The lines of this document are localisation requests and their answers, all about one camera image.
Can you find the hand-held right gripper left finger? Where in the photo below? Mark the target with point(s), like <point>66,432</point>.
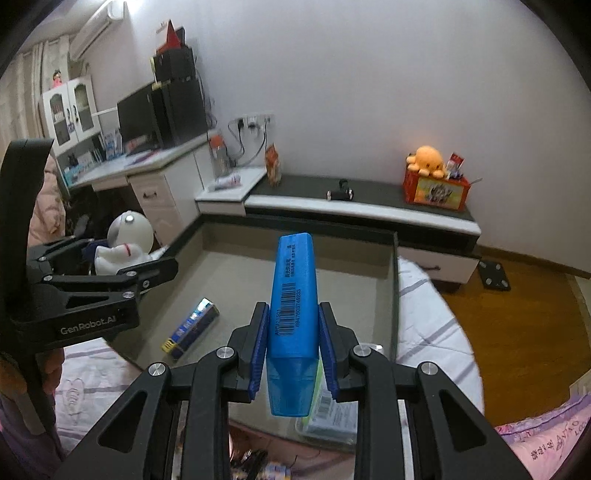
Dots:
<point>259,355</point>

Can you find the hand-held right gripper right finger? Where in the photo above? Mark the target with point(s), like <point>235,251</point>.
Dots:
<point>327,355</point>

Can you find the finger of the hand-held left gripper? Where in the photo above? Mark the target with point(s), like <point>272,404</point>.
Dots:
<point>60,248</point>
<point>152,272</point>

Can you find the white astronaut toy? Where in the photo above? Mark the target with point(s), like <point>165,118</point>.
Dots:
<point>129,230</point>

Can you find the blue rectangular box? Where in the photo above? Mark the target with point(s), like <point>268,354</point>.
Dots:
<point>293,300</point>

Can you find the grey drawer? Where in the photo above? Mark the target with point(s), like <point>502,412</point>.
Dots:
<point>231,277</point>

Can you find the person's left hand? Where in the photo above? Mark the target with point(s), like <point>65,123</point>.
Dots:
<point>53,369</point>

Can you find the black office chair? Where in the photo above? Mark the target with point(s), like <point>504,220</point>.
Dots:
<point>81,226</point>

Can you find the pink jacket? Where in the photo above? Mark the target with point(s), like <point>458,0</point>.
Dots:
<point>46,203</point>

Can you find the clear plastic box green label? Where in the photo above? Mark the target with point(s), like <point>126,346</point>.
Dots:
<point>332,415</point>

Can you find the blue yellow battery pack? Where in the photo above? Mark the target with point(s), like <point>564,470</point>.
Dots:
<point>191,327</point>

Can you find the white desk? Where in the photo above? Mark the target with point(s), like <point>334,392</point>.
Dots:
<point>175,184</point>

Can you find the blue white boxes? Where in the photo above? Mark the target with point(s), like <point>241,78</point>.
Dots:
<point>112,145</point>

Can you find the flat packet on cabinet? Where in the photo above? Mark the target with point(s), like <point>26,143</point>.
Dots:
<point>226,183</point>

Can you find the pink paper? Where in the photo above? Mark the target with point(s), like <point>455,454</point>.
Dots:
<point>141,157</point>

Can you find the water bottle orange lid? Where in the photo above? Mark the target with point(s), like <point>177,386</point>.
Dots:
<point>218,157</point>

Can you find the white glass-door cabinet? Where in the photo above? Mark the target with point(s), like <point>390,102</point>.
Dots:
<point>69,110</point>

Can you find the black monitor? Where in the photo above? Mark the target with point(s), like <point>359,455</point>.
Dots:
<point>136,115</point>

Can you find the black white TV cabinet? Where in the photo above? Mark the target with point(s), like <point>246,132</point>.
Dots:
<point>369,207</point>

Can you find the beige curtain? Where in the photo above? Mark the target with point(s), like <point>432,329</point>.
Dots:
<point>23,92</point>

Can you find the orange snack bag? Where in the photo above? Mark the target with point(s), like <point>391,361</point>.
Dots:
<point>273,166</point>

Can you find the black massage gun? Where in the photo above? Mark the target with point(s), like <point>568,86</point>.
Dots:
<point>340,193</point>

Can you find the black computer tower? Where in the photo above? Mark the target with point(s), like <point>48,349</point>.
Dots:
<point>180,110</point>

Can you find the small pink doll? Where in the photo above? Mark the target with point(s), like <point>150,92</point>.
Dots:
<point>57,79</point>

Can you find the black floor scale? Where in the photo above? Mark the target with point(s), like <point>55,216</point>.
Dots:
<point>494,274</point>

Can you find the red printed storage box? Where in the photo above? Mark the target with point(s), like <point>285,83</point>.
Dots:
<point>436,191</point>

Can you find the black storage box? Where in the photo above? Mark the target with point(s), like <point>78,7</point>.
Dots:
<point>173,64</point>

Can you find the white air conditioner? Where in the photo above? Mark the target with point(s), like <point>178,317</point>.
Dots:
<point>92,32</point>

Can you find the orange octopus plush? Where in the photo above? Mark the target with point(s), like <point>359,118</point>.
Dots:
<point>427,159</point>

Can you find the small packets in red box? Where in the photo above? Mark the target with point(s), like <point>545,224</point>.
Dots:
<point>455,164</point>

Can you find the pink printed quilt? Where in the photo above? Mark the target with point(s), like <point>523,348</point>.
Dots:
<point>545,438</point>

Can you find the red pennant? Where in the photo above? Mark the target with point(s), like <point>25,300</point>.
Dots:
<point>171,37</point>

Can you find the white wall socket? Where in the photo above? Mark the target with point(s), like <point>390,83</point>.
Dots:
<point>251,122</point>

